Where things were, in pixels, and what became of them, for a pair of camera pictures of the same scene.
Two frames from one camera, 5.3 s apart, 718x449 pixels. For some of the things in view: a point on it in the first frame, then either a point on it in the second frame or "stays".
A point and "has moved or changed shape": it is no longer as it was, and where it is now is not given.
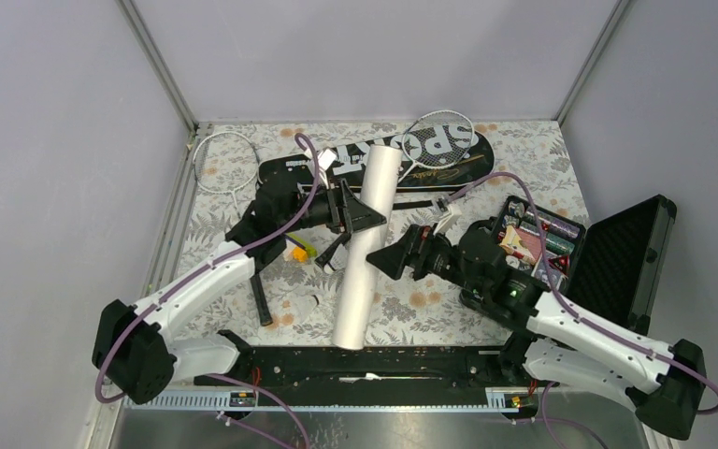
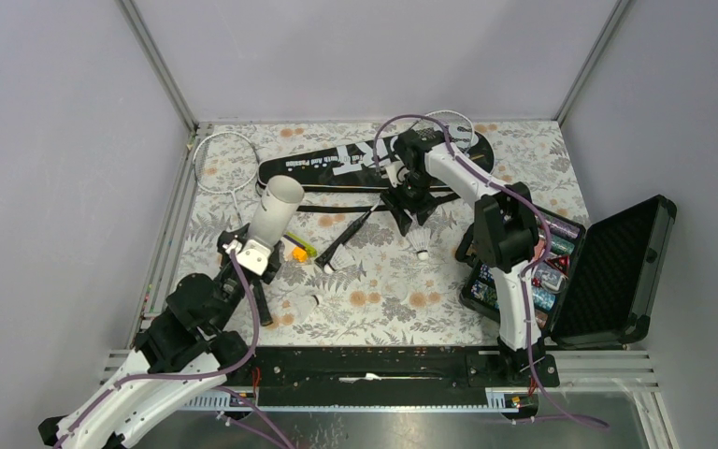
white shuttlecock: (338, 260) stays
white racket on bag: (437, 140) stays
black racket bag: (432, 162) stays
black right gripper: (412, 250) to (423, 210)
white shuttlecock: (303, 305) stays
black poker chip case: (606, 270) stays
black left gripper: (348, 213) to (277, 262)
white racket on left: (229, 162) stays
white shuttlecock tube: (379, 185) has moved or changed shape
